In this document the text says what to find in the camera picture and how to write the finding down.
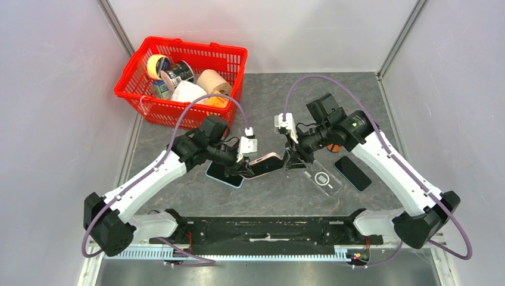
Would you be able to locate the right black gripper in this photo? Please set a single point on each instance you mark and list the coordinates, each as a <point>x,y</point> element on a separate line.
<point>297,149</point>

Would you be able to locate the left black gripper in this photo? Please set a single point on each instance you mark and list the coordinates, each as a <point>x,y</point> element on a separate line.
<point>240,167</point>

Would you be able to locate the clear phone case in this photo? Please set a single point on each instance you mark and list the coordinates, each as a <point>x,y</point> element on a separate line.
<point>323,179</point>

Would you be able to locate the black phone teal edge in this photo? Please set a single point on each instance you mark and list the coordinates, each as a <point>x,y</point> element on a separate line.
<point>352,173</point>

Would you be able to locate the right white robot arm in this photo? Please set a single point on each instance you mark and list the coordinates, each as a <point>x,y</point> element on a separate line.
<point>425,208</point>

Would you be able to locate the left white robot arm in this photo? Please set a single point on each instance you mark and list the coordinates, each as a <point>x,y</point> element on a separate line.
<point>110,221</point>

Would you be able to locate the orange bottle blue cap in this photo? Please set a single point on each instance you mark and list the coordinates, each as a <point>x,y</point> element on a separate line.
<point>333,148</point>

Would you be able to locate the orange small box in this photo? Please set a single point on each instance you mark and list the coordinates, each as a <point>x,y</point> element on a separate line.
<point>217,101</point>

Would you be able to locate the beige tape roll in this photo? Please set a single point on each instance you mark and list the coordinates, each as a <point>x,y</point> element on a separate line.
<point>213,83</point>

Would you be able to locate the blue small box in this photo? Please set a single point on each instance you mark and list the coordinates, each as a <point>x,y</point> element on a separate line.
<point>161,90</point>

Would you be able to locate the dark printed can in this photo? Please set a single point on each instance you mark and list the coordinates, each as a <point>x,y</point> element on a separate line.
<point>177,73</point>

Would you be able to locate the red plastic basket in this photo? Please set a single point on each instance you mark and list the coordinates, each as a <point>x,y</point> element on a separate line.
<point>143,92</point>

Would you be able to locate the yellow tape roll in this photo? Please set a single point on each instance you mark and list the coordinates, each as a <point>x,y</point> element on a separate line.
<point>156,64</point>

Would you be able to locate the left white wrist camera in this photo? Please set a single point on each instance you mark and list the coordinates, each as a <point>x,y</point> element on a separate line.
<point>248,145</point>

